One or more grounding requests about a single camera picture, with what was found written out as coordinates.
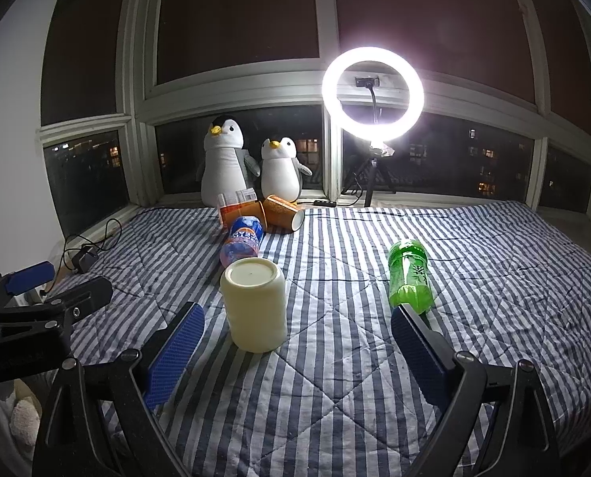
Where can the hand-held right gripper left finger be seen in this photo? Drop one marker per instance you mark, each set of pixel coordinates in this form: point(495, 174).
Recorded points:
point(175, 350)

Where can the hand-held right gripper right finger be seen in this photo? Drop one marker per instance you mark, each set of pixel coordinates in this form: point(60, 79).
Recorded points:
point(420, 355)

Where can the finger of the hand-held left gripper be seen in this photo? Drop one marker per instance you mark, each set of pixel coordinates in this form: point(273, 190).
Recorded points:
point(27, 278)
point(79, 294)

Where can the white cup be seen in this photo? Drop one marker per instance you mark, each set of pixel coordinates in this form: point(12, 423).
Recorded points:
point(254, 308)

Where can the orange labelled plastic cup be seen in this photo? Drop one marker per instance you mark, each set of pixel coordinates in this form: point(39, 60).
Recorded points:
point(238, 208)

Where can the orange paper cup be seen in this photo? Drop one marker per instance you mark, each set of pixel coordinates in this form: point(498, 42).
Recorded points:
point(281, 214)

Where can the black power adapter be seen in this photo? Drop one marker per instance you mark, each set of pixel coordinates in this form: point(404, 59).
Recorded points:
point(84, 259)

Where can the white fluffy cloth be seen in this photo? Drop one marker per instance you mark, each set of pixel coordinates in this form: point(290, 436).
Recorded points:
point(23, 417)

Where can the green plastic bottle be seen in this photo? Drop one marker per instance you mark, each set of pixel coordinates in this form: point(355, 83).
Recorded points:
point(410, 278)

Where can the striped blanket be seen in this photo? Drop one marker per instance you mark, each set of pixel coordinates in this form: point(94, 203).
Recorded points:
point(335, 357)

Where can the blue soda bottle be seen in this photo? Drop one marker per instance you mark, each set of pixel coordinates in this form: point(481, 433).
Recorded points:
point(243, 242)

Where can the black tripod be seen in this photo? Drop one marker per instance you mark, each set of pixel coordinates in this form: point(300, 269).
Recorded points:
point(370, 179)

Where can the large penguin plush toy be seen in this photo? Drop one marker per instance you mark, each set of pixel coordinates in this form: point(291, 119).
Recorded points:
point(223, 169)

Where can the small penguin plush toy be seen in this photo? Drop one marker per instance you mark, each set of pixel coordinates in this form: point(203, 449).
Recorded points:
point(280, 174)

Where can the black phone holder clip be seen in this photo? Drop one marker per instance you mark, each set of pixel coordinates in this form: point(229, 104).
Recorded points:
point(367, 81)

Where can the white window frame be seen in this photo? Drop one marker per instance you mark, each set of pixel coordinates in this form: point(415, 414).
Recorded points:
point(146, 99)

